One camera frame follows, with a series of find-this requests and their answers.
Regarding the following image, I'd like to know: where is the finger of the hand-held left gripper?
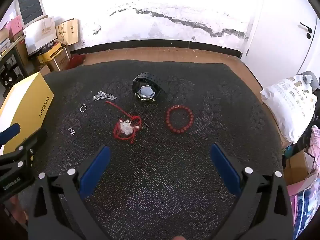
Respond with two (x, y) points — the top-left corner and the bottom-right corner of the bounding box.
(12, 128), (48, 170)
(0, 123), (21, 146)

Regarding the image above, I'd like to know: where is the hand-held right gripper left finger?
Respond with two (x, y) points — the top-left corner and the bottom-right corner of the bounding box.
(27, 144), (112, 240)

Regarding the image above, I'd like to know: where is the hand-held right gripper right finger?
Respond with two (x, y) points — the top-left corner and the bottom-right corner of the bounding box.
(210, 142), (294, 240)

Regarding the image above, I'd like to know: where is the silver chain necklace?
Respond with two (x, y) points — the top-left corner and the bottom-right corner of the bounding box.
(93, 91), (117, 102)

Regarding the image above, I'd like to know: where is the red bead bracelet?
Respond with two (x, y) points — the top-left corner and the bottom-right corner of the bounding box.
(165, 105), (194, 133)

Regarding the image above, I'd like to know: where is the black wrist watch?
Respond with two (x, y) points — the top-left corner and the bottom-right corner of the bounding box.
(132, 72), (168, 102)

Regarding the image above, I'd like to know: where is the dark patterned mat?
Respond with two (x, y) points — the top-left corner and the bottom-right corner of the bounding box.
(19, 60), (284, 240)

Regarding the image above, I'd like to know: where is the dark shelf unit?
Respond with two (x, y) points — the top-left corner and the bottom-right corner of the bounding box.
(0, 35), (28, 98)

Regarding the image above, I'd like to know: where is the small cardboard box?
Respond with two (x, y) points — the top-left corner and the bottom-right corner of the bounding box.
(37, 64), (51, 76)

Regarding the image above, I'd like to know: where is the open brown carton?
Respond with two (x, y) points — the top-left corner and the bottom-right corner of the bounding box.
(284, 150), (315, 185)

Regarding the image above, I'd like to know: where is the colourful printed bag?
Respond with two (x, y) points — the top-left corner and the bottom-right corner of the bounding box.
(287, 172), (320, 233)

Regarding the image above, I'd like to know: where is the yellow and black box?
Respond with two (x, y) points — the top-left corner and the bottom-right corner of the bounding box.
(37, 41), (64, 64)

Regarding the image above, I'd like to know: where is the red cloth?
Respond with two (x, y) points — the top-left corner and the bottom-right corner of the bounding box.
(68, 54), (86, 69)

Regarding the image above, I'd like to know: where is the white printed sack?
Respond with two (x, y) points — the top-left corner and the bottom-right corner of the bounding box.
(260, 74), (318, 143)

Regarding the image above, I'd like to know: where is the pink packet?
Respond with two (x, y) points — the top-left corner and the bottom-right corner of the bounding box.
(307, 125), (320, 173)

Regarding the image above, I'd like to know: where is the white paper bag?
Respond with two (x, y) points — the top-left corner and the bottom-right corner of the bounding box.
(23, 16), (57, 55)

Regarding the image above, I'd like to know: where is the pink box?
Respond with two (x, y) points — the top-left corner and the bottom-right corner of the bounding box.
(5, 15), (24, 38)

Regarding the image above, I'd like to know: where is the brown paper bag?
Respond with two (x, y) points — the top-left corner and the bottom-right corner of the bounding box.
(55, 18), (78, 46)

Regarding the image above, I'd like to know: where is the old white monitor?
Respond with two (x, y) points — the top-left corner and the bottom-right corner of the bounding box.
(15, 0), (47, 27)

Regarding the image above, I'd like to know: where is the white door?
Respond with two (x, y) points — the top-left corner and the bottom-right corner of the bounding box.
(241, 0), (320, 80)

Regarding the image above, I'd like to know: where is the black door handle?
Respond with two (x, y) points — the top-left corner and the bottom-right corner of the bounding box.
(299, 22), (313, 39)

